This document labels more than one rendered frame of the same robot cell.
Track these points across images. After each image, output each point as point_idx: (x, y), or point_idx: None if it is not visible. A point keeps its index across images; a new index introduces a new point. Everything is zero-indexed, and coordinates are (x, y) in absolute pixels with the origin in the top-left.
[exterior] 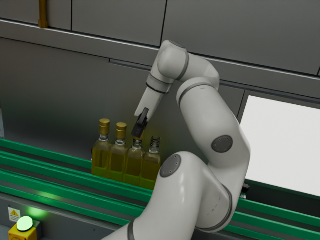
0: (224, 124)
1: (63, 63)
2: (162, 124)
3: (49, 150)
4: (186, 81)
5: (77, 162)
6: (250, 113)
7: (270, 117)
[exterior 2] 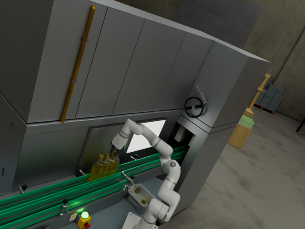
0: (172, 150)
1: (66, 134)
2: (109, 144)
3: (44, 182)
4: (155, 139)
5: (79, 179)
6: None
7: None
